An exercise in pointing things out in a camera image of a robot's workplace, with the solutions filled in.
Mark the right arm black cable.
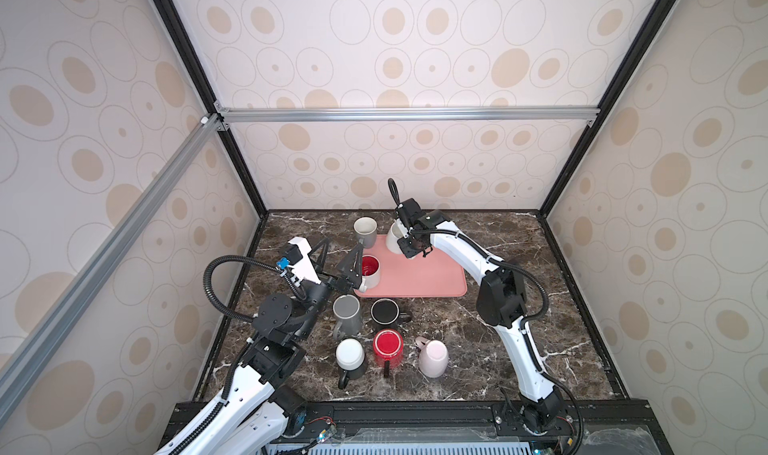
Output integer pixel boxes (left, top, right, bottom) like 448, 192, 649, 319
386, 177, 586, 455

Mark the black frame post right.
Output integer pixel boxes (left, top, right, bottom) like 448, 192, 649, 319
538, 0, 678, 221

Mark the dark grey upside-down mug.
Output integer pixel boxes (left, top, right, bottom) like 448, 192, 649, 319
332, 295, 363, 340

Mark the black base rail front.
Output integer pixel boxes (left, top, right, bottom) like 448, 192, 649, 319
155, 398, 676, 455

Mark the light grey mug white inside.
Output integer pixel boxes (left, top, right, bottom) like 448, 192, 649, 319
353, 217, 378, 249

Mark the red upside-down mug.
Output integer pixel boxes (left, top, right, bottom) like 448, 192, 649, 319
373, 329, 404, 378

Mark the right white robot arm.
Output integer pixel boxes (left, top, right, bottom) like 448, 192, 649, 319
393, 194, 564, 435

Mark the pink rectangular tray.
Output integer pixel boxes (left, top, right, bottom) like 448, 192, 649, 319
357, 235, 467, 298

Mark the black frame post left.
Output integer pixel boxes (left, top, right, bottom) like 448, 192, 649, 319
151, 0, 269, 218

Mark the silver rail wall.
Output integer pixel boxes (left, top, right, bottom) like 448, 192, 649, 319
203, 105, 600, 128
1, 113, 221, 424

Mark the pink upside-down mug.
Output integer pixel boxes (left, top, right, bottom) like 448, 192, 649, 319
415, 337, 449, 379

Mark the black frame post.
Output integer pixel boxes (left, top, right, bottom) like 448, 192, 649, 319
538, 0, 678, 221
151, 0, 269, 218

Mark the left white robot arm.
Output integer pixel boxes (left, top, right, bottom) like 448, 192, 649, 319
158, 237, 364, 454

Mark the white teapot-like mug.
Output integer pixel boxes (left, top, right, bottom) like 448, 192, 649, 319
385, 219, 407, 255

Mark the silver rail left wall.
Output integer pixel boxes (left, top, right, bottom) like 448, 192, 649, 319
1, 113, 221, 424

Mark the black mug white base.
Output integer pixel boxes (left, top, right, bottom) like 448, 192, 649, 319
335, 338, 367, 390

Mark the white mug red inside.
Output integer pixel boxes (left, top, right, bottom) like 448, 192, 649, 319
358, 255, 381, 293

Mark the silver rail back wall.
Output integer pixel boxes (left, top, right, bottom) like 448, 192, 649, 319
203, 105, 600, 128

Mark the black upside-down mug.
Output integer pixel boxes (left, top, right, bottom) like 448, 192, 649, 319
370, 298, 413, 329

